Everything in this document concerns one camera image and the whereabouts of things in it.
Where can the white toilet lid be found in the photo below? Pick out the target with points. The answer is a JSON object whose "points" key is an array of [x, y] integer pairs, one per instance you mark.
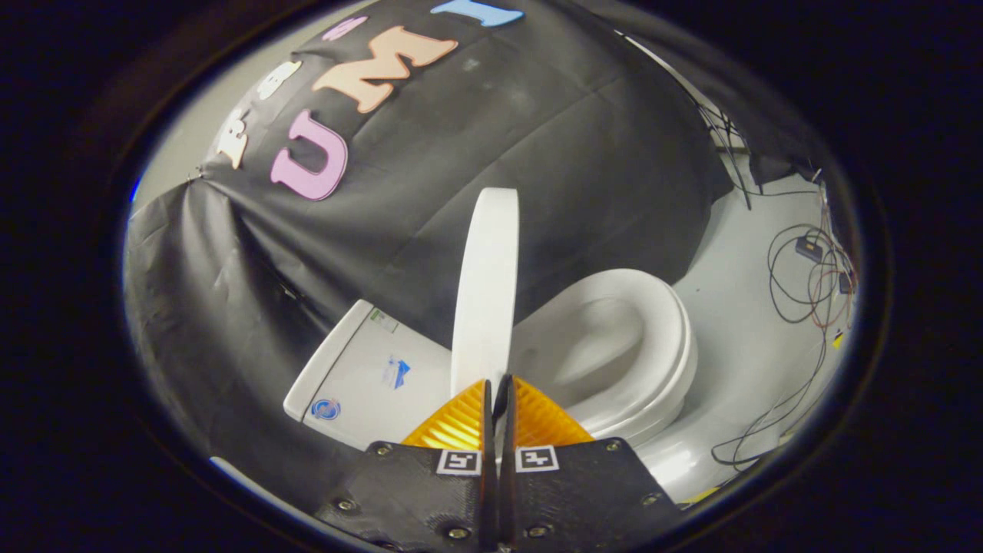
{"points": [[485, 292]]}

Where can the white toilet seat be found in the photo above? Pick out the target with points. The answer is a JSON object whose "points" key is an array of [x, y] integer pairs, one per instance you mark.
{"points": [[672, 338]]}

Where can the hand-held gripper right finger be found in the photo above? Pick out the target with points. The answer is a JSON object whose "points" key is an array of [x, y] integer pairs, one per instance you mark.
{"points": [[568, 484]]}

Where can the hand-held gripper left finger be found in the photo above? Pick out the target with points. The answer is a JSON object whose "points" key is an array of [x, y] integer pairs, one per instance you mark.
{"points": [[430, 484]]}

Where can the white toilet tank cover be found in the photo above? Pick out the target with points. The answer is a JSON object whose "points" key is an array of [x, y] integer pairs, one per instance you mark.
{"points": [[326, 357]]}

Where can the black backdrop cloth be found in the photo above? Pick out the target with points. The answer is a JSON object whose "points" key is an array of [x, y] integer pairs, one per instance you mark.
{"points": [[491, 130]]}

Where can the small black power adapter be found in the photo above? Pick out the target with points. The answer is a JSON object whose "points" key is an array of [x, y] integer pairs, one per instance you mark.
{"points": [[809, 249]]}

